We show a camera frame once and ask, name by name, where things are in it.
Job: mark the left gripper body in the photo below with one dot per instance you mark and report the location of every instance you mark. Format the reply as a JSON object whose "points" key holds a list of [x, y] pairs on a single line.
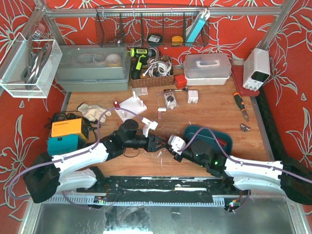
{"points": [[150, 144]]}

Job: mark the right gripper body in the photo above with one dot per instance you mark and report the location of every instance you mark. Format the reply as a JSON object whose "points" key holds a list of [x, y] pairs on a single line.
{"points": [[177, 155]]}

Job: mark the red spring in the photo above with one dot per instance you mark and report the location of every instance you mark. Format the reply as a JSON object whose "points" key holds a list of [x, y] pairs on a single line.
{"points": [[116, 104], [222, 142]]}

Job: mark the white peg board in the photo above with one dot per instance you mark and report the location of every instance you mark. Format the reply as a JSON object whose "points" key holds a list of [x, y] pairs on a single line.
{"points": [[133, 104]]}

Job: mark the beige work glove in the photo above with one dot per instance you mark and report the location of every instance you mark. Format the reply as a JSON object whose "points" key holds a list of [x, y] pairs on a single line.
{"points": [[93, 112]]}

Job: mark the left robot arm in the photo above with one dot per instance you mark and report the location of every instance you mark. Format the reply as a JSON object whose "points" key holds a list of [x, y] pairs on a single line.
{"points": [[49, 175]]}

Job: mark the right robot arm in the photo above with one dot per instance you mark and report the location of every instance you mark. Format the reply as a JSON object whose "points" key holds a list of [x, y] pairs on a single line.
{"points": [[288, 177]]}

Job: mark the teal plastic tray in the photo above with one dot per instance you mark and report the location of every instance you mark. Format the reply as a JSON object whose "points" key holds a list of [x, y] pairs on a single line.
{"points": [[208, 138]]}

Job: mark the bagged round dial part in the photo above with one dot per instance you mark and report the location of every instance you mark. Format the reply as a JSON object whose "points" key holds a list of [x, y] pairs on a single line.
{"points": [[168, 99]]}

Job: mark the small clear labelled box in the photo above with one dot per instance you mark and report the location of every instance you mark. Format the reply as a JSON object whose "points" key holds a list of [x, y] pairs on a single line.
{"points": [[142, 91]]}

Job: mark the woven basket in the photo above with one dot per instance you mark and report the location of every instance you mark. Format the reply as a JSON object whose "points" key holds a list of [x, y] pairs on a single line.
{"points": [[151, 82]]}

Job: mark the red small box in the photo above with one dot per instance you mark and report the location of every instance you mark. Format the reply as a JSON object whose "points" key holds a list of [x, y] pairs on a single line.
{"points": [[180, 81]]}

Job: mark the orange device box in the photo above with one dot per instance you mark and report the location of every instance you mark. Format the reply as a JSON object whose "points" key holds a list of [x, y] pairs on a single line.
{"points": [[74, 126]]}

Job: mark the teal device box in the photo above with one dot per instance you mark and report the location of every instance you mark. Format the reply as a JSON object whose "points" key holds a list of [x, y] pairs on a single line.
{"points": [[64, 144]]}

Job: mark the red book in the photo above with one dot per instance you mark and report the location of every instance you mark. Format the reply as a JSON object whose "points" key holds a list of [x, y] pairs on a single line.
{"points": [[237, 74]]}

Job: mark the grey plastic storage box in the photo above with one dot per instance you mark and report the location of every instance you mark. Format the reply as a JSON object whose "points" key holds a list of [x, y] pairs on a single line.
{"points": [[91, 68]]}

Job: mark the yellow tape measure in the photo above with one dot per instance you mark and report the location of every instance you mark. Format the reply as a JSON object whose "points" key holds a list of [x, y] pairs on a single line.
{"points": [[177, 41]]}

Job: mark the white power supply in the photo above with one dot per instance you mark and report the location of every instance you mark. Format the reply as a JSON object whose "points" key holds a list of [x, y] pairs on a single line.
{"points": [[256, 69]]}

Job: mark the blue white power strip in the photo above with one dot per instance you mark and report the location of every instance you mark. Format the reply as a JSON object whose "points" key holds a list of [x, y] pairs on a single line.
{"points": [[194, 29]]}

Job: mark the clear acrylic hanging box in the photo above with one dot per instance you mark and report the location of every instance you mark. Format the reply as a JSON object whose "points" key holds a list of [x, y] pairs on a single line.
{"points": [[30, 71]]}

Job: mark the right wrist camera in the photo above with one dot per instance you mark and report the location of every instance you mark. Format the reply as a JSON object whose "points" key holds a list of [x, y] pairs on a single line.
{"points": [[177, 143]]}

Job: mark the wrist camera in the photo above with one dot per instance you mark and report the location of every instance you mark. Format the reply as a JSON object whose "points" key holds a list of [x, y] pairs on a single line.
{"points": [[177, 143], [149, 125]]}

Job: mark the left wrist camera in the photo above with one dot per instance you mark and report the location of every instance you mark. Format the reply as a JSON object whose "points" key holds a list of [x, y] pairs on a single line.
{"points": [[149, 125]]}

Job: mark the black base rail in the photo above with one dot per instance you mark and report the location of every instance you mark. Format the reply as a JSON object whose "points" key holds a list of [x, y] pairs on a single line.
{"points": [[164, 189]]}

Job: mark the white wall plug adapter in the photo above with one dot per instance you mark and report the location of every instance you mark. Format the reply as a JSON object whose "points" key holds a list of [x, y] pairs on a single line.
{"points": [[192, 96]]}

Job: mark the small metal bracket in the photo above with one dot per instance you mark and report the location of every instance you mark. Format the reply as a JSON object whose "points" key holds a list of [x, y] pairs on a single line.
{"points": [[244, 128]]}

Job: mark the orange handled screwdriver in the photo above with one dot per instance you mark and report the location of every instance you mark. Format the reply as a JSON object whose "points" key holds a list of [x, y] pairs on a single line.
{"points": [[240, 103]]}

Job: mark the white toolbox with handle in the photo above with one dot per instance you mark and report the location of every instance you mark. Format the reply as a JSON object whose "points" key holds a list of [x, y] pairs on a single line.
{"points": [[207, 69]]}

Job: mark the yellow green cordless drill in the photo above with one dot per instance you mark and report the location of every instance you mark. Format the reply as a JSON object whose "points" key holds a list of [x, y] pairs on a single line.
{"points": [[141, 56]]}

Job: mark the black wire shelf basket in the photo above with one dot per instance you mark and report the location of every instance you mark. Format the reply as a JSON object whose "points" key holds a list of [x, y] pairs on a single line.
{"points": [[130, 25]]}

